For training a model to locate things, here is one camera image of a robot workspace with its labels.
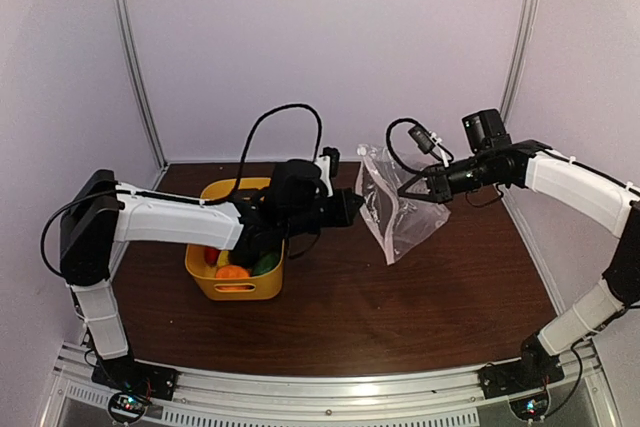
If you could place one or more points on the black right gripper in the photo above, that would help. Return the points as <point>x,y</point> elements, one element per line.
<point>440,187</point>

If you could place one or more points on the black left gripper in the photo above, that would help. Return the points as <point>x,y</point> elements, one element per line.
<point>345,213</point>

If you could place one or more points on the clear zip top bag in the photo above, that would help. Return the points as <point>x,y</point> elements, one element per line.
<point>398,224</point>

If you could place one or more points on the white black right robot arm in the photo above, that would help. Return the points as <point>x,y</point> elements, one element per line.
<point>610,203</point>

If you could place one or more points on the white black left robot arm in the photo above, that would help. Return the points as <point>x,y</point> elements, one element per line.
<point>106,211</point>

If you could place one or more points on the yellow toy banana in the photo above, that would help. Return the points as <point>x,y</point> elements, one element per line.
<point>223,259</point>

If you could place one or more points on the orange toy orange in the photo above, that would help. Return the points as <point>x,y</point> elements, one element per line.
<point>232,272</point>

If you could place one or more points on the yellow plastic basket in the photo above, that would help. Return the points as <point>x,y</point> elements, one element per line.
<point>258,288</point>

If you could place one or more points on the right circuit board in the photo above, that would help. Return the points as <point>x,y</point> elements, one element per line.
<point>530,408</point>

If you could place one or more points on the circuit board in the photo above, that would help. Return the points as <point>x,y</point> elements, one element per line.
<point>125,408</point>
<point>530,408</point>

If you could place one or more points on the left circuit board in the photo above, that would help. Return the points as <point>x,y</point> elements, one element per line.
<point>125,408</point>

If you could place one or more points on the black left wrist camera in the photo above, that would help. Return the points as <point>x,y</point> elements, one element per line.
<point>328,163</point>

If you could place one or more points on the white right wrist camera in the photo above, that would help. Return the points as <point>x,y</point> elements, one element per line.
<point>430,144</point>

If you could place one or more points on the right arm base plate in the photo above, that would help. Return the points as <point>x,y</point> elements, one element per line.
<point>498,380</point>

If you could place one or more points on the right aluminium corner post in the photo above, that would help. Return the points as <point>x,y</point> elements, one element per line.
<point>524,33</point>

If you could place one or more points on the aluminium corner post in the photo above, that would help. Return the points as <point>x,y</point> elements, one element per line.
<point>524,33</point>
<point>137,82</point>

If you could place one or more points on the aluminium front rail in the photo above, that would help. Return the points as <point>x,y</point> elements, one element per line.
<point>449,397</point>

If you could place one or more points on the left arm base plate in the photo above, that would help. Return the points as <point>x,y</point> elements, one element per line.
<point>134,377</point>

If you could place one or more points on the left aluminium corner post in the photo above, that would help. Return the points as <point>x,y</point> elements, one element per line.
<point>137,82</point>

